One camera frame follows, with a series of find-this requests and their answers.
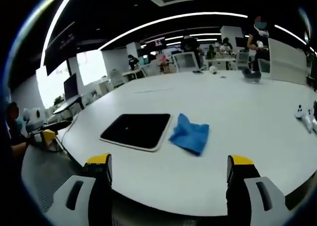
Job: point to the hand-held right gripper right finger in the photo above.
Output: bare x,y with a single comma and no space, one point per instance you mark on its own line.
257,196

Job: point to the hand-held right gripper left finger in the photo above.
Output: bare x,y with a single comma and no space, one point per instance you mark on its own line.
81,193

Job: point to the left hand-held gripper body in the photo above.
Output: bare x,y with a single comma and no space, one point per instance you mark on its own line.
37,115

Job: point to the black square tray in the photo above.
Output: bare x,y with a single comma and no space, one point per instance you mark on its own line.
138,130

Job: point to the blue cleaning cloth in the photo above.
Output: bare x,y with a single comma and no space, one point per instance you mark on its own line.
190,135

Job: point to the person's dark upper body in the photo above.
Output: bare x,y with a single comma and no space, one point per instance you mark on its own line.
15,134

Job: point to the dark-topped desk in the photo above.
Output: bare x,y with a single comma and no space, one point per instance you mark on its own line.
68,104

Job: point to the grey mesh chair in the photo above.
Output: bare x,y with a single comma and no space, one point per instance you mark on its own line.
49,176

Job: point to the black computer monitor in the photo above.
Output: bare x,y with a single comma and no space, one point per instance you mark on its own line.
70,86

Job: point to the black hanging ceiling panel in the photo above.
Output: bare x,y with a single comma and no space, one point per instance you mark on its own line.
60,50

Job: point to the long curved ceiling light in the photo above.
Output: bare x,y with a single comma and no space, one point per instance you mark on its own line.
53,27
173,18

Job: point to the white handheld controller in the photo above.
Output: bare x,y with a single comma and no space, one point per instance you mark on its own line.
300,111
309,119

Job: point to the dark bundle on table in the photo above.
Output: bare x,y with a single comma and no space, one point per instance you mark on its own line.
251,75

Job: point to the small white round object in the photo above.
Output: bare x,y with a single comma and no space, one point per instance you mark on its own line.
213,69

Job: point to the white partition panel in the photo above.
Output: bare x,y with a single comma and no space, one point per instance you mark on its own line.
287,62

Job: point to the small black flat object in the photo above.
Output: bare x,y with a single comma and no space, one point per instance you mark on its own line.
197,72

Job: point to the pink object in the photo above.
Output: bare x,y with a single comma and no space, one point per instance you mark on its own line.
164,60

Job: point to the white mesh office chair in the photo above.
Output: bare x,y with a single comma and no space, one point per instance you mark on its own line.
186,60

